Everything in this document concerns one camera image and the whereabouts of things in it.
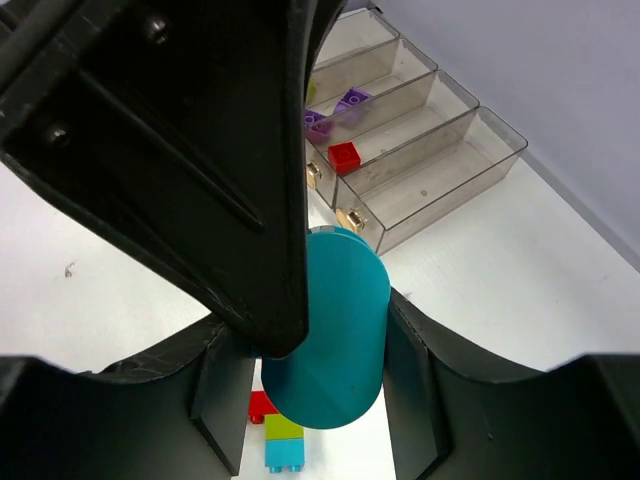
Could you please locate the teal rounded lego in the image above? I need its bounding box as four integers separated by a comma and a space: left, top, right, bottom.
251, 225, 391, 430

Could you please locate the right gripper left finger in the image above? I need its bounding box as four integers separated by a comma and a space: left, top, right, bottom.
1, 316, 255, 479

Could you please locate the green printed lego brick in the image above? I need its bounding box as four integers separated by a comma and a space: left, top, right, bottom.
306, 79, 317, 105

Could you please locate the small red lego brick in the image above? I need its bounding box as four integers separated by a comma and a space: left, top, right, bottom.
327, 142, 361, 176

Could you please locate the purple printed lego brick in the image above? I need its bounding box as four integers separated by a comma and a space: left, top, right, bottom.
303, 109, 335, 146

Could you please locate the red green teal brick stack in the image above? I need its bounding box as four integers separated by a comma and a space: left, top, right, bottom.
248, 390, 305, 474

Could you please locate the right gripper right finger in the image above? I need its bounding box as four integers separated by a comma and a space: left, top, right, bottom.
384, 293, 639, 479

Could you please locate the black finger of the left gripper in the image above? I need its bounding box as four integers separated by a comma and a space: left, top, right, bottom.
1, 1, 344, 358

